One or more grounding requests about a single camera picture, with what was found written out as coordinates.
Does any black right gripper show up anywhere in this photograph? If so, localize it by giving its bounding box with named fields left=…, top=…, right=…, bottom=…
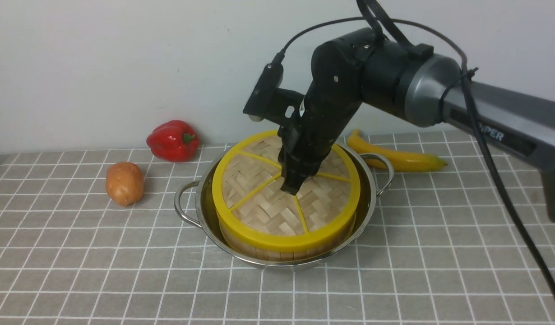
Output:
left=279, top=28, right=377, bottom=195

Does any yellow bamboo steamer lid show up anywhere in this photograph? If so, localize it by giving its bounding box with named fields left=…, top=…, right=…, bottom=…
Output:
left=212, top=131, right=361, bottom=239

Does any yellow bamboo steamer basket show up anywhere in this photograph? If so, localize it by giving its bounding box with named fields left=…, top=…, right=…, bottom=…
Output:
left=220, top=220, right=354, bottom=263

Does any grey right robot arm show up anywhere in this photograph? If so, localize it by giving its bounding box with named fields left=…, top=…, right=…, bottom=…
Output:
left=279, top=28, right=555, bottom=222

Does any stainless steel pot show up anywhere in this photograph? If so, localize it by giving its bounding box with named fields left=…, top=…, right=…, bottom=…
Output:
left=174, top=143, right=395, bottom=271

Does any yellow banana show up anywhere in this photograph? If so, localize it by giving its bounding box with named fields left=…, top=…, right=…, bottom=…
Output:
left=346, top=130, right=448, bottom=172

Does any red bell pepper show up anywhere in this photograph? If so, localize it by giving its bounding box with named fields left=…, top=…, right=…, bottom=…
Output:
left=146, top=120, right=200, bottom=163

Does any brown potato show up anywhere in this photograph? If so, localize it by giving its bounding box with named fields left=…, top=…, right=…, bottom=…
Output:
left=106, top=161, right=145, bottom=206

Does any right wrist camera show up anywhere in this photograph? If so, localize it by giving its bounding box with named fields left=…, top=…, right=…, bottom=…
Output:
left=242, top=50, right=304, bottom=127

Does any black right camera cable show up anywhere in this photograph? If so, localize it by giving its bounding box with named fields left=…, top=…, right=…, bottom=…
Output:
left=271, top=0, right=555, bottom=323

